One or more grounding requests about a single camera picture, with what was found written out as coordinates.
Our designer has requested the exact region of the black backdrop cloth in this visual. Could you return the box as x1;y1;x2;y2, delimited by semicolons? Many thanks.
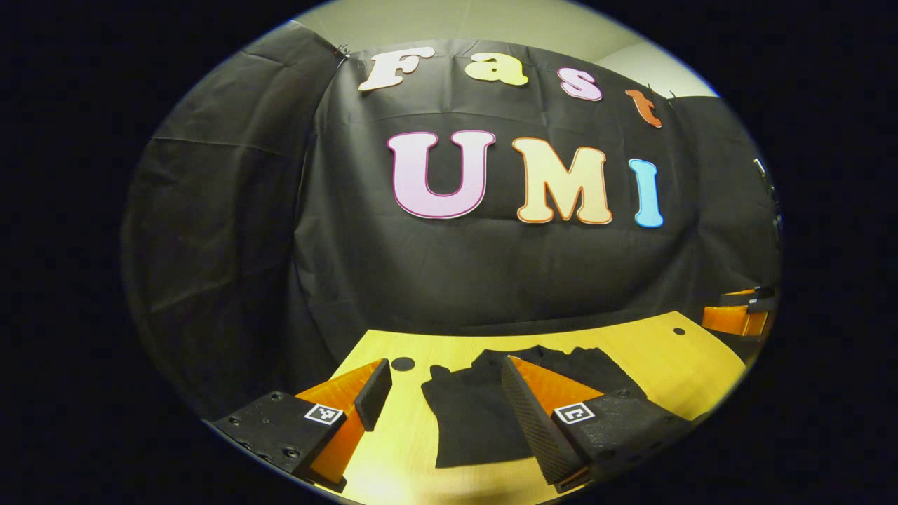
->
121;21;781;422

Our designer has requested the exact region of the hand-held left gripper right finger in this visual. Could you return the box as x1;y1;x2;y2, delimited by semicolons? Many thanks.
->
500;354;695;492

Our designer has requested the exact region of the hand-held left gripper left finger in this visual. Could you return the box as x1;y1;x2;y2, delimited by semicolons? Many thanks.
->
210;358;394;492

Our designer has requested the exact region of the black button shirt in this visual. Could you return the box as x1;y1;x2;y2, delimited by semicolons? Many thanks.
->
421;345;650;469

